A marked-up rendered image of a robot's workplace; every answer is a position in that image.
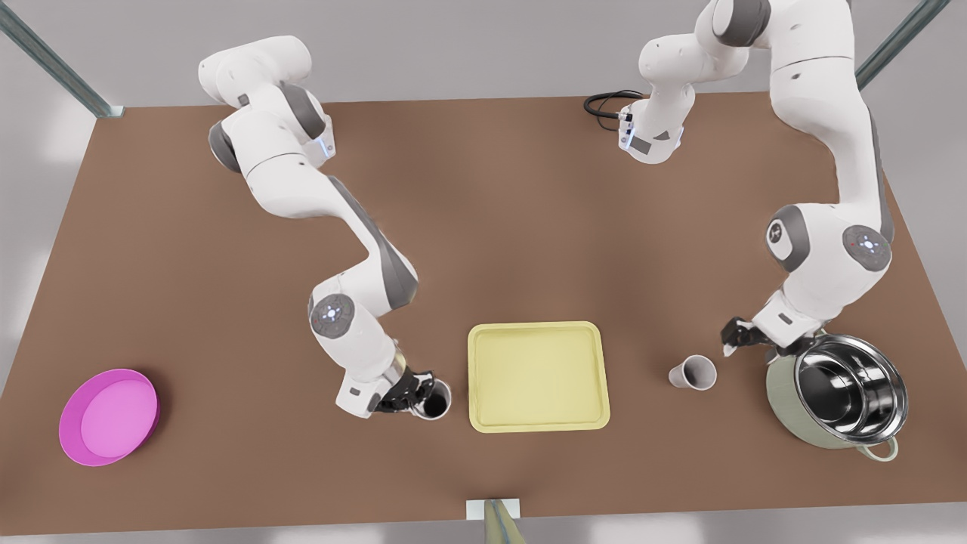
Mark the silver frame post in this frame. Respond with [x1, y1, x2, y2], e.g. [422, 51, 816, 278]
[465, 498, 527, 544]
[0, 0, 126, 120]
[854, 0, 952, 91]

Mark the black cable loop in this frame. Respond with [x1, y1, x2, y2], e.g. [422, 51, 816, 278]
[583, 90, 647, 122]

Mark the pale yellow tray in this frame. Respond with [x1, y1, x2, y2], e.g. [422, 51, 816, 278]
[467, 321, 611, 434]

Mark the white IKEA cup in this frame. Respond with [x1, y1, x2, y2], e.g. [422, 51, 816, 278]
[669, 354, 718, 392]
[412, 378, 454, 422]

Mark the pink bowl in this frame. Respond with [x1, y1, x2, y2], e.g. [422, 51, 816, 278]
[58, 368, 161, 467]

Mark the green pot with steel inside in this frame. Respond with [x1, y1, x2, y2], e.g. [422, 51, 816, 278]
[765, 333, 910, 463]

